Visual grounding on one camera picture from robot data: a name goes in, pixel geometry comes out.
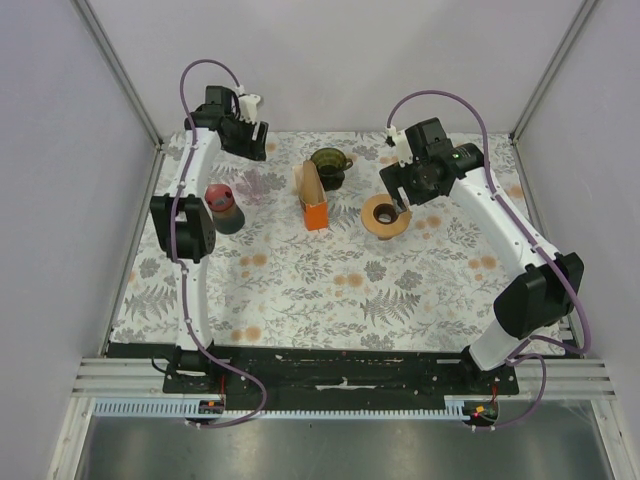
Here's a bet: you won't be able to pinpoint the white cable duct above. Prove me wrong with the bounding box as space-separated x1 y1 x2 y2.
93 394 476 420

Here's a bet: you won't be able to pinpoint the red capped dark bottle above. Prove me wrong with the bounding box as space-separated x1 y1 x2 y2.
204 184 245 235

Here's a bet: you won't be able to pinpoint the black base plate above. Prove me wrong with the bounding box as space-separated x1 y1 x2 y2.
163 346 519 411

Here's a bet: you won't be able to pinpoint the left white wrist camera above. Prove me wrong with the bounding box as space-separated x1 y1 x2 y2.
234 85 263 124

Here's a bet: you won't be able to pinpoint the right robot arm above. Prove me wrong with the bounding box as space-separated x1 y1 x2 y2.
380 118 584 394

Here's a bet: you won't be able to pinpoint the brown paper coffee filters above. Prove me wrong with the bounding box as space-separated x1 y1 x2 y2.
301 160 324 206

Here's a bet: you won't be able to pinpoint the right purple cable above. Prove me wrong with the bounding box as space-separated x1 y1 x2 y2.
387 90 596 432

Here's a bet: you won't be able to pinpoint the floral tablecloth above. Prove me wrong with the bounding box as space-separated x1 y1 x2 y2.
107 130 569 357

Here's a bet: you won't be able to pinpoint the green glass coffee dripper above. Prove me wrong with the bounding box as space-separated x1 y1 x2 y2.
310 147 353 191

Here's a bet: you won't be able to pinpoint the orange coffee filter box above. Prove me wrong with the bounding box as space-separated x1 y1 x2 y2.
291 160 330 232

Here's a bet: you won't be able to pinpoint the aluminium frame rail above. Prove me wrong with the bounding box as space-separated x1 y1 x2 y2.
70 0 163 150

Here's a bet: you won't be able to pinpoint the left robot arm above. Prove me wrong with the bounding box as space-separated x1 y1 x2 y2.
150 86 268 393

